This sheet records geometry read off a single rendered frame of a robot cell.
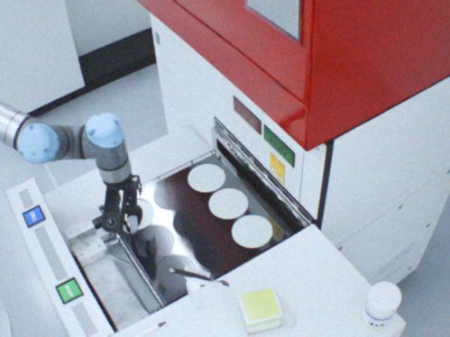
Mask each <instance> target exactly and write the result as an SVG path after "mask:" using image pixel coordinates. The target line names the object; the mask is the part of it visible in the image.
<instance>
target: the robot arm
mask: <svg viewBox="0 0 450 337"><path fill-rule="evenodd" d="M0 142H2V143H3V144H4V145H7V146H8V147H11V148H13V149H15V150H18V151H19V153H20V154H21V156H22V158H23V159H25V160H27V161H29V162H31V163H36V164H43V163H47V162H49V161H57V160H64V159H95V160H96V165H97V169H98V172H99V175H100V177H101V178H102V181H103V183H104V184H105V185H106V195H105V202H104V215H103V222H102V229H103V230H104V231H105V232H115V233H119V232H123V231H125V232H127V233H129V234H135V233H136V232H137V231H138V229H139V227H140V226H139V225H140V223H141V220H142V209H141V206H140V205H137V204H138V202H137V196H138V194H137V192H138V191H139V194H140V196H142V182H141V179H140V175H133V173H132V165H131V161H130V158H129V155H128V153H127V149H126V146H125V142H124V132H123V128H122V126H121V123H120V121H119V119H118V118H117V117H116V116H114V115H113V114H110V113H100V114H98V115H94V116H92V117H91V118H90V119H89V120H88V121H87V124H81V125H56V124H52V125H48V124H46V123H44V122H42V121H40V120H38V119H36V118H35V119H34V118H33V117H31V116H30V115H28V114H26V113H23V112H21V111H20V110H17V109H16V108H14V107H11V106H10V105H8V104H6V103H3V102H2V101H0ZM133 178H137V179H136V181H135V180H133ZM139 183H140V186H141V189H140V187H139ZM127 214H128V215H127ZM126 215H127V221H128V222H129V223H130V227H129V226H128V222H127V221H126V220H125V217H126Z"/></svg>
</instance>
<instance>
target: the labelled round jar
mask: <svg viewBox="0 0 450 337"><path fill-rule="evenodd" d="M400 301H401V292H400V291H399V288H398V287H396V285H394V284H393V283H390V282H387V281H383V282H380V283H377V284H375V285H374V286H373V287H372V289H371V291H370V293H369V295H368V296H367V298H366V301H365V303H364V306H363V310H362V316H361V319H362V321H363V324H364V325H365V326H366V327H368V328H370V329H373V330H380V329H382V328H384V327H386V326H387V325H388V324H389V323H390V321H391V319H392V317H393V315H395V313H396V310H397V308H398V306H399V303H400Z"/></svg>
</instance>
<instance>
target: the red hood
mask: <svg viewBox="0 0 450 337"><path fill-rule="evenodd" d="M136 1H138V2H139V4H141V5H142V6H143V7H144V8H146V9H147V10H148V11H149V12H150V13H152V14H153V15H154V16H155V17H156V18H157V19H159V20H160V21H161V22H162V23H164V24H165V25H166V26H167V27H168V28H169V29H172V31H173V32H174V33H175V34H176V35H177V36H178V37H180V38H181V39H182V40H183V41H184V42H186V43H187V45H188V46H190V47H191V48H193V49H194V50H195V51H196V52H197V53H198V54H199V55H200V56H201V57H202V58H203V59H206V60H207V61H208V62H209V63H210V64H211V65H212V66H213V67H214V68H216V69H217V70H218V71H219V72H220V73H221V74H222V75H223V76H224V77H225V78H226V79H227V80H229V81H230V82H231V83H232V84H233V85H234V86H235V87H236V88H237V89H238V90H239V91H241V92H243V93H244V94H245V95H246V96H247V97H248V98H249V99H250V100H251V101H252V102H254V103H255V104H256V105H257V106H258V107H259V108H260V109H261V110H262V111H263V112H264V113H266V114H267V115H268V116H269V117H270V118H271V119H272V120H273V121H274V122H275V123H276V124H277V125H278V126H279V127H280V128H281V129H282V130H283V131H284V132H285V133H286V134H288V135H289V136H290V137H291V138H292V139H293V140H294V141H295V142H296V143H297V144H298V145H299V146H301V147H302V148H303V149H304V150H305V152H309V151H311V150H313V149H315V148H317V147H319V146H321V145H323V144H325V143H326V142H328V141H331V140H332V139H334V138H335V137H337V136H339V135H341V134H343V133H344V132H346V131H348V130H350V129H352V128H354V127H355V126H357V125H358V124H360V123H362V122H364V121H367V120H369V119H371V118H373V117H374V116H375V115H377V114H379V113H380V112H382V111H386V110H387V109H389V108H391V107H392V106H394V105H395V104H398V103H400V102H401V101H403V100H405V99H406V98H410V97H411V96H413V95H414V94H416V93H418V92H420V91H421V90H423V89H424V88H425V89H426V88H428V87H430V85H433V84H435V83H436V82H437V81H440V80H442V79H443V78H446V77H447V76H449V75H450V0H136Z"/></svg>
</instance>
